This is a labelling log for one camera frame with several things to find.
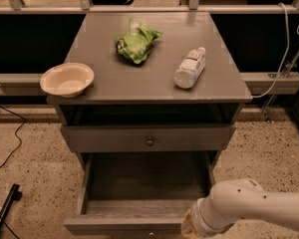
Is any grey top drawer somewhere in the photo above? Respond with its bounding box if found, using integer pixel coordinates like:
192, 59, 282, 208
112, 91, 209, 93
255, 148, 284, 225
61, 124, 235, 152

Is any white paper bowl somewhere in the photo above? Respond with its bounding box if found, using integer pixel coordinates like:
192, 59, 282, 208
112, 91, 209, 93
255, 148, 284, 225
40, 63, 95, 98

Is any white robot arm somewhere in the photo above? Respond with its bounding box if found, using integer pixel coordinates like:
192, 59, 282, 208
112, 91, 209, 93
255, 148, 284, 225
180, 178, 299, 238

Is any black floor cable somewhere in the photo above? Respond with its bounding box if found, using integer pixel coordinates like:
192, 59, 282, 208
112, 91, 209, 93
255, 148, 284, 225
0, 85, 28, 169

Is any white cable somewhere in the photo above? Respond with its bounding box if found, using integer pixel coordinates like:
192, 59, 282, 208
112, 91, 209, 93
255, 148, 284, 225
251, 2, 291, 100

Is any black stand leg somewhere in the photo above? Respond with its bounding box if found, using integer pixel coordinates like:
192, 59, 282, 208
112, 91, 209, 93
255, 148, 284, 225
0, 184, 22, 231

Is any white plastic bottle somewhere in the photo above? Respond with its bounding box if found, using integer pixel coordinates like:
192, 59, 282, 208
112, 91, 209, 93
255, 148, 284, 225
174, 47, 206, 89

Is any grey wooden cabinet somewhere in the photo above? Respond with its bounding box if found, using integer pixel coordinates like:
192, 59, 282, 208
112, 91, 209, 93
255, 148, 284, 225
46, 11, 253, 171

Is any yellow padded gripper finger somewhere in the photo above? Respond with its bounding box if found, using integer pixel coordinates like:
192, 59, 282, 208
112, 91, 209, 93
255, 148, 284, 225
180, 210, 194, 237

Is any green chip bag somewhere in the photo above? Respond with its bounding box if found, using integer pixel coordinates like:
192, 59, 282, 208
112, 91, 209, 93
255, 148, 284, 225
115, 18, 162, 65

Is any grey drawer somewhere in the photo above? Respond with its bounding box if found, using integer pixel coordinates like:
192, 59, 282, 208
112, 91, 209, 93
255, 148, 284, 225
61, 124, 235, 152
64, 151, 214, 235

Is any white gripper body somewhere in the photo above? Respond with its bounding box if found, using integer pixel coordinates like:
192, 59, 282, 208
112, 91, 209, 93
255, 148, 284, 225
189, 197, 229, 238

